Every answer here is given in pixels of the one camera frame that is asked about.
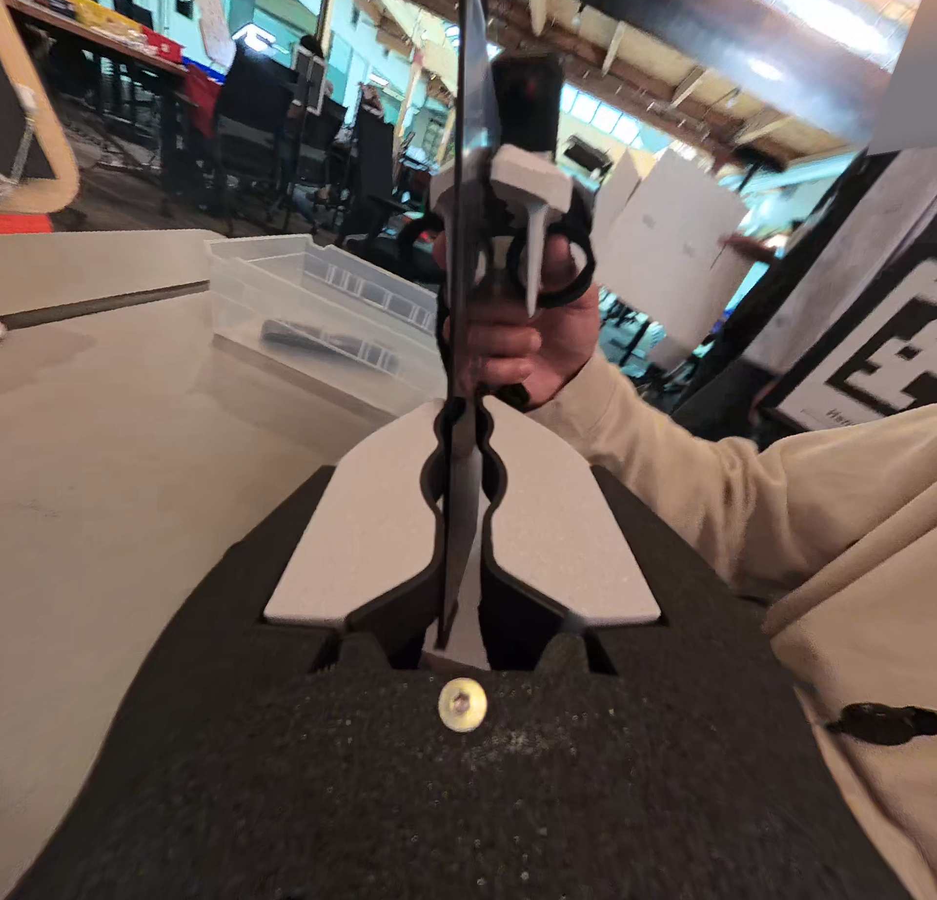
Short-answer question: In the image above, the person's cream hoodie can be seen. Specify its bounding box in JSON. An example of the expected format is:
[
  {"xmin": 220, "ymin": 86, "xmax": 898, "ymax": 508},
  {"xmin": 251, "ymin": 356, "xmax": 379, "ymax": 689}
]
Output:
[{"xmin": 761, "ymin": 475, "xmax": 937, "ymax": 900}]

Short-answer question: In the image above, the grey desk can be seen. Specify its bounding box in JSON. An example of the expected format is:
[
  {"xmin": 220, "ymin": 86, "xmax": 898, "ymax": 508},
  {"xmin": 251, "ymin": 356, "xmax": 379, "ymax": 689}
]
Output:
[{"xmin": 0, "ymin": 230, "xmax": 455, "ymax": 864}]

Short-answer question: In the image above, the person's right forearm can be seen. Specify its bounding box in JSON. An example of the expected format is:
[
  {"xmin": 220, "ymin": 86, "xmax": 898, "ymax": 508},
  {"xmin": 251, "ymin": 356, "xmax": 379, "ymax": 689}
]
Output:
[{"xmin": 527, "ymin": 354, "xmax": 937, "ymax": 608}]

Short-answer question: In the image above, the white partition board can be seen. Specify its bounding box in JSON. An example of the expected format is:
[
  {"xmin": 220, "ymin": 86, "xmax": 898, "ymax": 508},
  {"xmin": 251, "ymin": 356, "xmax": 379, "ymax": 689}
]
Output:
[{"xmin": 591, "ymin": 146, "xmax": 751, "ymax": 355}]

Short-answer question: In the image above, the black white marker board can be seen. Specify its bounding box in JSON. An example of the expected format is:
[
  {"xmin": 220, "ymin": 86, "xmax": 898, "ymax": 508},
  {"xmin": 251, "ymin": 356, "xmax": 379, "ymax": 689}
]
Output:
[{"xmin": 757, "ymin": 146, "xmax": 937, "ymax": 436}]

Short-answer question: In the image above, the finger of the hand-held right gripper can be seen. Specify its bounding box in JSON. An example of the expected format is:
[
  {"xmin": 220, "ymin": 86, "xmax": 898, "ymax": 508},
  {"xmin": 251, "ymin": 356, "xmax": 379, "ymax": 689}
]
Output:
[
  {"xmin": 489, "ymin": 144, "xmax": 573, "ymax": 317},
  {"xmin": 429, "ymin": 159, "xmax": 459, "ymax": 217}
]

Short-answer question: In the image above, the black sheet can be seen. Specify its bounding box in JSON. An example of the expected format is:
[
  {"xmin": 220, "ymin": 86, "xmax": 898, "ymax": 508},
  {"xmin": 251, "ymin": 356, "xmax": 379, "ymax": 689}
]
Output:
[{"xmin": 437, "ymin": 0, "xmax": 502, "ymax": 648}]

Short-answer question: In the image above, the clear plastic organizer box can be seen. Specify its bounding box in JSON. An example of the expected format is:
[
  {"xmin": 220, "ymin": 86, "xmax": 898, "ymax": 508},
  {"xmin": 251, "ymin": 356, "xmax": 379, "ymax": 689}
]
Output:
[{"xmin": 205, "ymin": 234, "xmax": 449, "ymax": 419}]

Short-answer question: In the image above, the wood-framed black panel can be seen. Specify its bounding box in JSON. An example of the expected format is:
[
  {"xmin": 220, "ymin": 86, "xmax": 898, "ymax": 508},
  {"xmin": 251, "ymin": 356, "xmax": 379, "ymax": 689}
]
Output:
[{"xmin": 0, "ymin": 0, "xmax": 81, "ymax": 213}]

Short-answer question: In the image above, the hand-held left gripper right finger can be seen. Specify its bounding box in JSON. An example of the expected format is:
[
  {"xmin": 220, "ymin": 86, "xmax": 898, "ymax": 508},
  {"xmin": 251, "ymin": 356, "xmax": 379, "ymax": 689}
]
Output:
[{"xmin": 479, "ymin": 395, "xmax": 663, "ymax": 632}]

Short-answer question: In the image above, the black shoulder strap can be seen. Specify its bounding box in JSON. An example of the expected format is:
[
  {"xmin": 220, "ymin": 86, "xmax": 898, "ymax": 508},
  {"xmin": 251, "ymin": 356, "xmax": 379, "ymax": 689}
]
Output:
[{"xmin": 826, "ymin": 702, "xmax": 937, "ymax": 747}]

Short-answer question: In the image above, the person's right hand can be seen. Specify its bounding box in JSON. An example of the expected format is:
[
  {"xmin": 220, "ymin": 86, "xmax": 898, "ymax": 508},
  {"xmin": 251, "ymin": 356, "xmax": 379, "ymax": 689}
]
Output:
[{"xmin": 432, "ymin": 230, "xmax": 603, "ymax": 412}]

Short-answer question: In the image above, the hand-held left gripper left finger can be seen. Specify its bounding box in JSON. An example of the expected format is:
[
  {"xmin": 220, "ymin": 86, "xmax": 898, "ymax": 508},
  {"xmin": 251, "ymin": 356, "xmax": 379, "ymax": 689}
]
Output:
[{"xmin": 262, "ymin": 398, "xmax": 449, "ymax": 630}]

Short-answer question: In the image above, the black long-handled tool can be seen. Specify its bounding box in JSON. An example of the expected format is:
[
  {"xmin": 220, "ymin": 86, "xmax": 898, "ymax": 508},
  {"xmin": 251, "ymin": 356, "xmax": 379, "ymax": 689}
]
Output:
[{"xmin": 261, "ymin": 318, "xmax": 401, "ymax": 375}]

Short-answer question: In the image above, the black office chair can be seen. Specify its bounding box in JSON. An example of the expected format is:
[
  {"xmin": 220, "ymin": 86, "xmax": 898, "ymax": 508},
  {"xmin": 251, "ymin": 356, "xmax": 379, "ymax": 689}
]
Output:
[
  {"xmin": 344, "ymin": 102, "xmax": 418, "ymax": 253},
  {"xmin": 212, "ymin": 40, "xmax": 301, "ymax": 235}
]

